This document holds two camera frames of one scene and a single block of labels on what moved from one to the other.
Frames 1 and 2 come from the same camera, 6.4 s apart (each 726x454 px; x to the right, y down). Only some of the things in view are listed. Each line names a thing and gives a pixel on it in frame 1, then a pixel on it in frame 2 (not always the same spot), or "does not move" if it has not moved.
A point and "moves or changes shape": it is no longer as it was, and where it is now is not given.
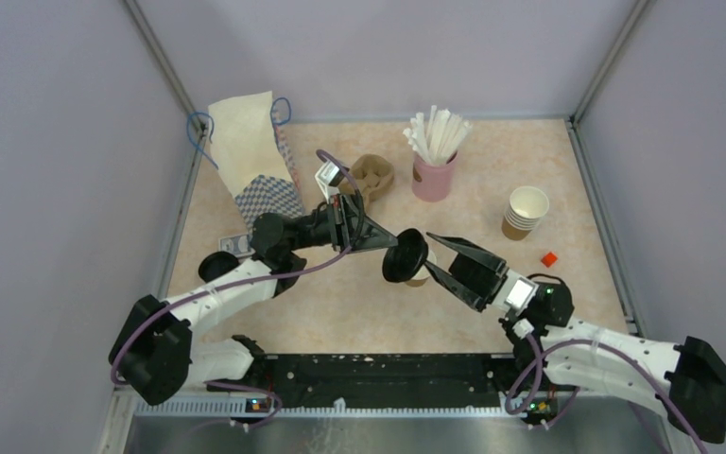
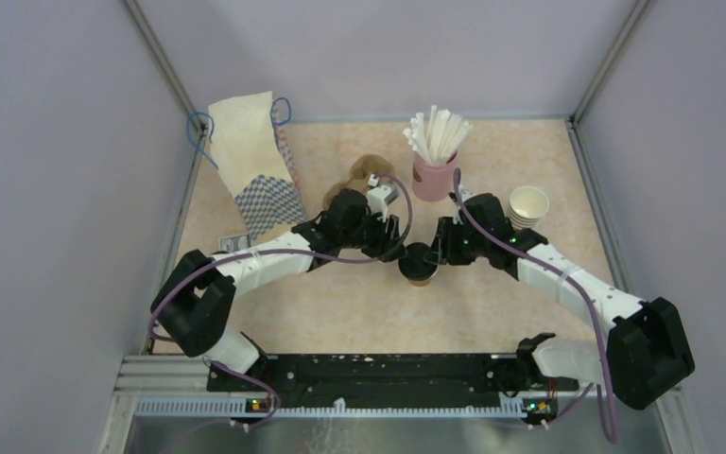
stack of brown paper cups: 527,206 does not move
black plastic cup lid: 403,261 moves or changes shape
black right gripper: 475,283 → 443,251
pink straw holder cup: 431,183 does not move
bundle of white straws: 444,134 does not move
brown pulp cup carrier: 373,176 does not move
